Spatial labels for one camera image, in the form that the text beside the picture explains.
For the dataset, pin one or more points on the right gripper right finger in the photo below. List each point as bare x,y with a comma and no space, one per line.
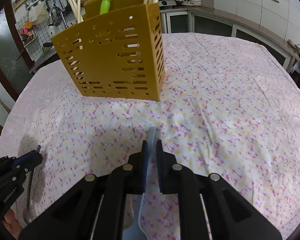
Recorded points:
209,207

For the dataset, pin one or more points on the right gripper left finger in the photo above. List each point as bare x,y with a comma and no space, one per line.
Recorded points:
94,208

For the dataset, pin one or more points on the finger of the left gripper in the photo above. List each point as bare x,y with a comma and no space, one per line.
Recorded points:
28,162

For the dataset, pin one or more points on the light blue handled spoon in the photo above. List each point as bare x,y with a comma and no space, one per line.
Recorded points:
151,149

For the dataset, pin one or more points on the cream chopstick long curved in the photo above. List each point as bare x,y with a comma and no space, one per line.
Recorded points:
78,2

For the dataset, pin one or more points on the green handled spoon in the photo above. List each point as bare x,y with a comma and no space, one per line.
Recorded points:
105,6

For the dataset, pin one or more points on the kitchen faucet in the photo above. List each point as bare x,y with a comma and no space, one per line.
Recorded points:
56,17

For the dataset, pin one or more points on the kitchen counter with cabinets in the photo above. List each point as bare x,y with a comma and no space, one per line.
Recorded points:
215,22

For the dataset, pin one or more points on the person left hand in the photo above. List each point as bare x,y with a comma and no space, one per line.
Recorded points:
12,224

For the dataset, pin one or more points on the floral pink tablecloth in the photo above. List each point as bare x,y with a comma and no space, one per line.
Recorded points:
226,106

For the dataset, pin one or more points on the dark glass door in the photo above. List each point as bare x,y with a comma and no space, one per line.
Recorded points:
15,61

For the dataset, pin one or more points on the yellow perforated utensil holder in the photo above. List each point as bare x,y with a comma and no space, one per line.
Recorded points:
119,54

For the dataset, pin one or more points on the wall utensil rack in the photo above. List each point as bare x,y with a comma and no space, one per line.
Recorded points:
34,14

